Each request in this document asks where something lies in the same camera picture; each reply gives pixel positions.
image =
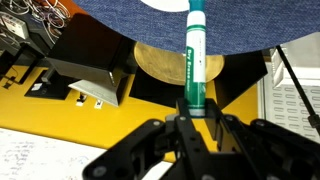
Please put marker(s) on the blue fabric tablecloth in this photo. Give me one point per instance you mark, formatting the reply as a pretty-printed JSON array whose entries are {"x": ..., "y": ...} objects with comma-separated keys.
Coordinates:
[{"x": 232, "y": 26}]

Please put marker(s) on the black tripod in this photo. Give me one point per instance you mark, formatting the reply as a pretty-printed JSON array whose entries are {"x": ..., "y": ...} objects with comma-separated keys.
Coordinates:
[{"x": 313, "y": 118}]

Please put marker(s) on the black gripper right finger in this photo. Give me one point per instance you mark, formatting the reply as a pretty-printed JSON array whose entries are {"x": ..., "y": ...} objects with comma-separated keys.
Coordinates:
[{"x": 214, "y": 118}]

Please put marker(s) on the green dry erase marker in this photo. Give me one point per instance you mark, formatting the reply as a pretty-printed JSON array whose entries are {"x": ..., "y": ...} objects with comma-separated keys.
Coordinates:
[{"x": 195, "y": 84}]

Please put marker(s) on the black box on floor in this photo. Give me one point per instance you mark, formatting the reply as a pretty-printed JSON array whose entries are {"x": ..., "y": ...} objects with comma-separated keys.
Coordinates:
[{"x": 86, "y": 41}]

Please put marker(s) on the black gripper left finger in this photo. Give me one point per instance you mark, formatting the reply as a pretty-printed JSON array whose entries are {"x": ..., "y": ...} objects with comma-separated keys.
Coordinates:
[{"x": 183, "y": 121}]

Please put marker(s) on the white wall whiteboard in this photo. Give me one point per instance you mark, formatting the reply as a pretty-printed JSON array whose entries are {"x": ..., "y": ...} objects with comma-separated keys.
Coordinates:
[{"x": 25, "y": 156}]

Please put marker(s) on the round wooden stool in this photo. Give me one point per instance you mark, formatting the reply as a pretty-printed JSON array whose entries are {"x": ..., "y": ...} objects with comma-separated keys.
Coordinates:
[{"x": 169, "y": 67}]

